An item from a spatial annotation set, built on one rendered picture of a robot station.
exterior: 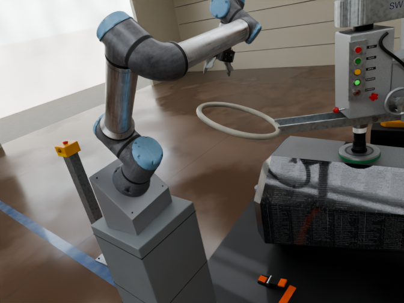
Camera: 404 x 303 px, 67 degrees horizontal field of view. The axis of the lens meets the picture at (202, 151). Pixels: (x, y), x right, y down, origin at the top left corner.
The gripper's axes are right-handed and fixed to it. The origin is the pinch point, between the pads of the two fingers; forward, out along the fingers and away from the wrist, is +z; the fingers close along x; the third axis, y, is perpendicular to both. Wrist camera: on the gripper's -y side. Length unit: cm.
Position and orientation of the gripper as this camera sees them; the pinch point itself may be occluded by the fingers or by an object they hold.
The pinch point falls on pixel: (215, 75)
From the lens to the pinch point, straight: 160.3
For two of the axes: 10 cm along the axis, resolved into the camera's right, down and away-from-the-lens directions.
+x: 8.9, -0.3, 4.6
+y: 4.2, 4.9, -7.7
